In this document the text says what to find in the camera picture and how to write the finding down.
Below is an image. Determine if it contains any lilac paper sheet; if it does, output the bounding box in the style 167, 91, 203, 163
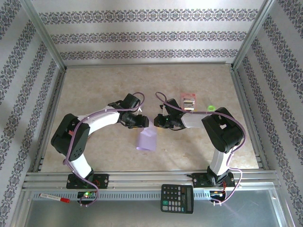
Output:
135, 122, 159, 152

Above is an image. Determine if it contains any pink battery blister pack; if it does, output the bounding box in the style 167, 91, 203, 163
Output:
179, 92, 197, 112

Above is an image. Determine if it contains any black desk calculator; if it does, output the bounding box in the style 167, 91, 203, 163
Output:
160, 183, 195, 215

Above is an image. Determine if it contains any grey metal shelf panel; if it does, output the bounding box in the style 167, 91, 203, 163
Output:
18, 189, 292, 227

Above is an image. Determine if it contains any white marker with red cap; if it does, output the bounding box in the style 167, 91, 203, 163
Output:
39, 193, 71, 203

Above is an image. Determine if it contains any aluminium back rail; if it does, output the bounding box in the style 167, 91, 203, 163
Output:
64, 61, 235, 70

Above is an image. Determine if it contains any aluminium mounting rail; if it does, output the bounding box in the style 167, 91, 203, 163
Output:
22, 170, 281, 190

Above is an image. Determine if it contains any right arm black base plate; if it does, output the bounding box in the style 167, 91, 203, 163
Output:
191, 172, 236, 189

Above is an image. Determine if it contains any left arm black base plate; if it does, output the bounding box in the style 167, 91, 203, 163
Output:
66, 174, 110, 189

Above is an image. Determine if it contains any grey slotted cable duct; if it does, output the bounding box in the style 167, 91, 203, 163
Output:
32, 192, 211, 201

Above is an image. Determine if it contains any aluminium side rail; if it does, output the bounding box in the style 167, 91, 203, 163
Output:
230, 67, 270, 172
32, 68, 67, 173

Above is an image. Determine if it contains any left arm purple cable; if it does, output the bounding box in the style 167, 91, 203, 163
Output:
62, 92, 145, 208

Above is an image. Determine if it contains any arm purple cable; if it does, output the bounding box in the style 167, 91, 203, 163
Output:
155, 91, 247, 206
62, 92, 145, 208

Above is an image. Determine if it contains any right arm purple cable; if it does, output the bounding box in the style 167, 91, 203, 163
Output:
155, 91, 247, 206

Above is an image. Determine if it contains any aluminium frame post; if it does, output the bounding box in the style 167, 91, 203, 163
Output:
232, 0, 277, 70
18, 0, 67, 71

